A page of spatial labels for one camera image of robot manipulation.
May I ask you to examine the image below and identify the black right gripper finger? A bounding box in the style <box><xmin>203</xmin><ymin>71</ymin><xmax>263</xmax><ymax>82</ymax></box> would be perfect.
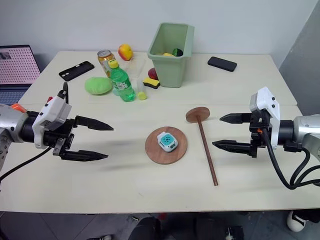
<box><xmin>219</xmin><ymin>112</ymin><xmax>252</xmax><ymax>125</ymax></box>
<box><xmin>211</xmin><ymin>139</ymin><xmax>253</xmax><ymax>156</ymax></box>

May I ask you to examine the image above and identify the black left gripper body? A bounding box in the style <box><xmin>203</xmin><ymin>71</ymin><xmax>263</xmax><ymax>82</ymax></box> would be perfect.
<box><xmin>43</xmin><ymin>118</ymin><xmax>77</xmax><ymax>159</ymax></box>

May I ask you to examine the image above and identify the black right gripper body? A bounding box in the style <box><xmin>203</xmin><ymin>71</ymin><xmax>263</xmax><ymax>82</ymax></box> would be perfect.
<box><xmin>249</xmin><ymin>109</ymin><xmax>272</xmax><ymax>159</ymax></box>

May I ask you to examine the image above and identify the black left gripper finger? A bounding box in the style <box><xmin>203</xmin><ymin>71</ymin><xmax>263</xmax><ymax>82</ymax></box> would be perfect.
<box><xmin>75</xmin><ymin>115</ymin><xmax>115</xmax><ymax>132</ymax></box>
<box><xmin>59</xmin><ymin>149</ymin><xmax>109</xmax><ymax>162</ymax></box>

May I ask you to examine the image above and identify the light green plush ball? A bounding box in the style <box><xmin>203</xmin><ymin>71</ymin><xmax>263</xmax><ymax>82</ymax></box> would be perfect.
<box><xmin>84</xmin><ymin>76</ymin><xmax>114</xmax><ymax>96</ymax></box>

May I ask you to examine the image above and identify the green plastic soda bottle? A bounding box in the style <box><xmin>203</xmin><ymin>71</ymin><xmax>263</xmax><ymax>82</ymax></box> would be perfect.
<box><xmin>107</xmin><ymin>59</ymin><xmax>137</xmax><ymax>103</ymax></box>

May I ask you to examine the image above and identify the orange object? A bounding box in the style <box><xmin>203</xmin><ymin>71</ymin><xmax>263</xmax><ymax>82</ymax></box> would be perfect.
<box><xmin>10</xmin><ymin>102</ymin><xmax>28</xmax><ymax>114</ymax></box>

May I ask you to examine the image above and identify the black phone case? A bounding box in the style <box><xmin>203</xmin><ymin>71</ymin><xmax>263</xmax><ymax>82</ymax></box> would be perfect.
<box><xmin>58</xmin><ymin>60</ymin><xmax>96</xmax><ymax>82</ymax></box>

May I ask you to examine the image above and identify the black smartphone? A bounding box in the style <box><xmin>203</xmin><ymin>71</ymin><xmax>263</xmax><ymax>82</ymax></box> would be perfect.
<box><xmin>207</xmin><ymin>56</ymin><xmax>238</xmax><ymax>73</ymax></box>

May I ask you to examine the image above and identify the golden drink can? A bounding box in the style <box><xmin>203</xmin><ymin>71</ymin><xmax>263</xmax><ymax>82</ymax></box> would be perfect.
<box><xmin>97</xmin><ymin>49</ymin><xmax>117</xmax><ymax>79</ymax></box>

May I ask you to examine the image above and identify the small white teal timer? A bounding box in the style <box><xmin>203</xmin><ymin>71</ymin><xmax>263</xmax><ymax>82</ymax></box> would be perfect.
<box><xmin>156</xmin><ymin>131</ymin><xmax>179</xmax><ymax>153</ymax></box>

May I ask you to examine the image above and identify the round wooden base disc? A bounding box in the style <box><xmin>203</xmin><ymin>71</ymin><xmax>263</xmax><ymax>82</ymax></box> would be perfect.
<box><xmin>145</xmin><ymin>126</ymin><xmax>189</xmax><ymax>165</ymax></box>

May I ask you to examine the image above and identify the clear plastic container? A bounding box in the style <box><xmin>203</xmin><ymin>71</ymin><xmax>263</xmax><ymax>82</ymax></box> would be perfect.
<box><xmin>124</xmin><ymin>56</ymin><xmax>148</xmax><ymax>94</ymax></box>

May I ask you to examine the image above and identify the yellow and black sponge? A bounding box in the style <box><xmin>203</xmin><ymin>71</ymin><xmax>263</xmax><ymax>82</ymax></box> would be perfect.
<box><xmin>142</xmin><ymin>76</ymin><xmax>161</xmax><ymax>90</ymax></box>

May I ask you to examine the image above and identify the red toy fruit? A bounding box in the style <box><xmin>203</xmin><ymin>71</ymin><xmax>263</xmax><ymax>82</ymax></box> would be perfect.
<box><xmin>147</xmin><ymin>67</ymin><xmax>159</xmax><ymax>80</ymax></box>

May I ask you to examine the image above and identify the orange yellow toy peach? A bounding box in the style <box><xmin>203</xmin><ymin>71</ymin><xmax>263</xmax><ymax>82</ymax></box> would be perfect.
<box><xmin>118</xmin><ymin>43</ymin><xmax>134</xmax><ymax>62</ymax></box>

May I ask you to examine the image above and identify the open laptop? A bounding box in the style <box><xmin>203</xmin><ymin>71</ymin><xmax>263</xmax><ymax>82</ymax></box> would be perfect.
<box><xmin>0</xmin><ymin>44</ymin><xmax>42</xmax><ymax>106</ymax></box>

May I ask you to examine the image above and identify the pale green plastic bin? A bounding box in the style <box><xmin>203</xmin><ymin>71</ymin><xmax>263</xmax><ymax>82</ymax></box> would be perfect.
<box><xmin>147</xmin><ymin>22</ymin><xmax>195</xmax><ymax>89</ymax></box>

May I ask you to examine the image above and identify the grey partition panel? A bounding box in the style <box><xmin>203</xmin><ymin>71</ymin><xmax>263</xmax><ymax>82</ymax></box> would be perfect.
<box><xmin>278</xmin><ymin>0</ymin><xmax>320</xmax><ymax>117</ymax></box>

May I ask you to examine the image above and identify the white and black shoe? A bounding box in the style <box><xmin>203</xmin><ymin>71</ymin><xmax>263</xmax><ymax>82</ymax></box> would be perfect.
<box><xmin>286</xmin><ymin>210</ymin><xmax>314</xmax><ymax>233</ymax></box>

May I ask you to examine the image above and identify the dark rounded shape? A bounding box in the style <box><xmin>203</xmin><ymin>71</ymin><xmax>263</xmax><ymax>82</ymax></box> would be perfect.
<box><xmin>128</xmin><ymin>216</ymin><xmax>162</xmax><ymax>240</ymax></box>

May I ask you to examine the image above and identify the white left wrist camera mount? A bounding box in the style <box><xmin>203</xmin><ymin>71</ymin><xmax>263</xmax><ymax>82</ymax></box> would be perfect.
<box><xmin>32</xmin><ymin>95</ymin><xmax>73</xmax><ymax>149</ymax></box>

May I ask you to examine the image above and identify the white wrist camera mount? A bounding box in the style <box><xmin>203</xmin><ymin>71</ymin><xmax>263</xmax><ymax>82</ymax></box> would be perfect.
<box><xmin>248</xmin><ymin>86</ymin><xmax>281</xmax><ymax>151</ymax></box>
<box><xmin>32</xmin><ymin>95</ymin><xmax>73</xmax><ymax>149</ymax></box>

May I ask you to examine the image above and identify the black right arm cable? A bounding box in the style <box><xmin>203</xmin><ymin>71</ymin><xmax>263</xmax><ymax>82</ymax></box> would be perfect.
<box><xmin>264</xmin><ymin>128</ymin><xmax>320</xmax><ymax>191</ymax></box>

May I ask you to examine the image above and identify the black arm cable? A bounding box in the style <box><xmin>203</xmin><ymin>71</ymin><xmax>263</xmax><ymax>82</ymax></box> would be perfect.
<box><xmin>264</xmin><ymin>128</ymin><xmax>320</xmax><ymax>191</ymax></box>
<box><xmin>0</xmin><ymin>146</ymin><xmax>52</xmax><ymax>184</ymax></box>

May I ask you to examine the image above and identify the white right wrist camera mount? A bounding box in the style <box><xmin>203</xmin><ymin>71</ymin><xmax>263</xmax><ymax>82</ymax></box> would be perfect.
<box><xmin>248</xmin><ymin>86</ymin><xmax>281</xmax><ymax>151</ymax></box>

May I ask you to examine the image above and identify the short black camera cable loop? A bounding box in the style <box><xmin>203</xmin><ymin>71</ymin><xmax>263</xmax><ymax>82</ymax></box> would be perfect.
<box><xmin>61</xmin><ymin>81</ymin><xmax>70</xmax><ymax>104</ymax></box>

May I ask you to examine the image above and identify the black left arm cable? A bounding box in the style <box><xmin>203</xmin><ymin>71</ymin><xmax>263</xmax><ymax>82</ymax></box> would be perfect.
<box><xmin>0</xmin><ymin>146</ymin><xmax>52</xmax><ymax>184</ymax></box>

